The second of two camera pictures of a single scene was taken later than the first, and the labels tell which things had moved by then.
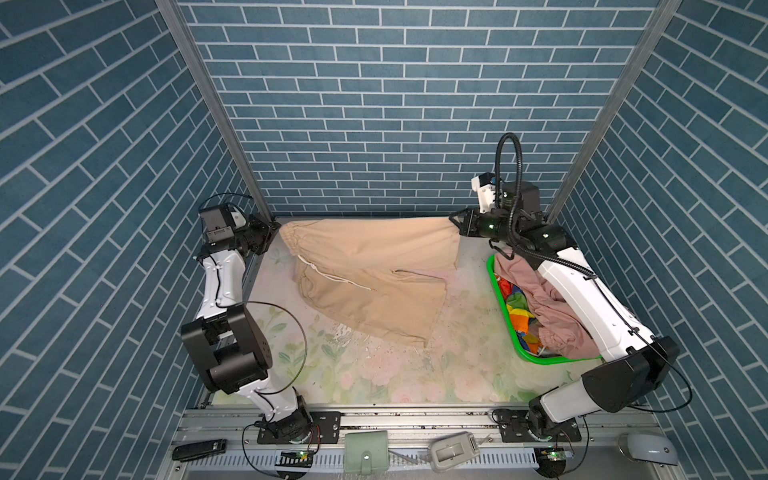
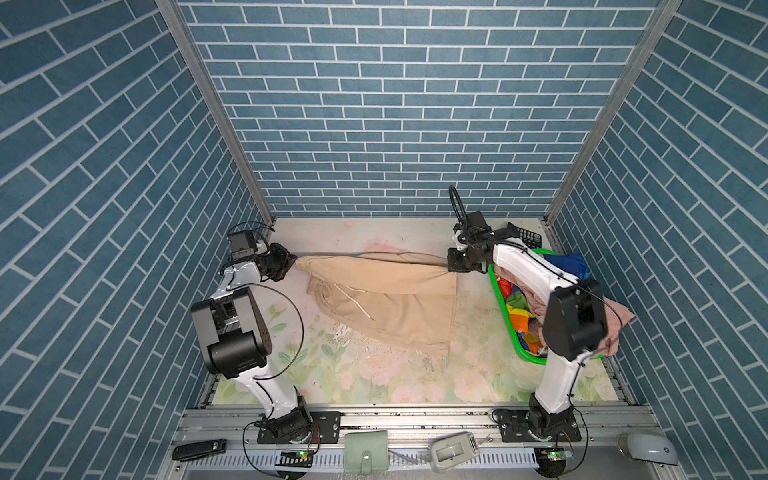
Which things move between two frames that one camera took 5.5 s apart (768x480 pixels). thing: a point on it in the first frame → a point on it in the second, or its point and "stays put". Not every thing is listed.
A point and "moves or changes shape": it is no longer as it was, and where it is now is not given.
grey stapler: x=449 y=451 stays put
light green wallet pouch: x=366 y=452 stays put
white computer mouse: x=653 y=448 stays put
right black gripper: x=469 y=227 → x=452 y=264
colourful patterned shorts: x=522 y=315 stays put
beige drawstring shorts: x=386 y=276 moves or changes shape
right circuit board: x=552 y=461 stays put
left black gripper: x=262 y=230 → x=282 y=259
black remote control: x=200 y=449 stays put
